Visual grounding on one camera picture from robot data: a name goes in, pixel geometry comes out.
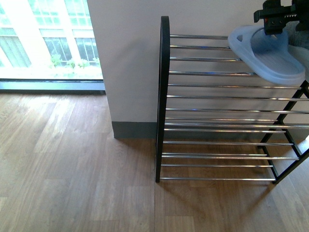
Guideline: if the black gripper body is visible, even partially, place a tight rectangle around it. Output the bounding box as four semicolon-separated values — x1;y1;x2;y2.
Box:
283;0;309;31

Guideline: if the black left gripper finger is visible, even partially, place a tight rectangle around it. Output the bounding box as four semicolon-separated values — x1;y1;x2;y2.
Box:
253;0;286;35

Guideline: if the grey knit sneaker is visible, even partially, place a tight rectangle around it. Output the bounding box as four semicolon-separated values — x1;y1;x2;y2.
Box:
286;21;309;82

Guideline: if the light blue slide sandal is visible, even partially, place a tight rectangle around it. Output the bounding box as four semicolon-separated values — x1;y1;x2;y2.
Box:
228;26;309;86

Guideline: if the black metal shoe rack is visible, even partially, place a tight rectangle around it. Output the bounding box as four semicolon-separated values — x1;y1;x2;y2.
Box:
155;16;309;184

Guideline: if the left floor window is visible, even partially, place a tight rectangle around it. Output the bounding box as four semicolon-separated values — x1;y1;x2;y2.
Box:
0;0;105;93

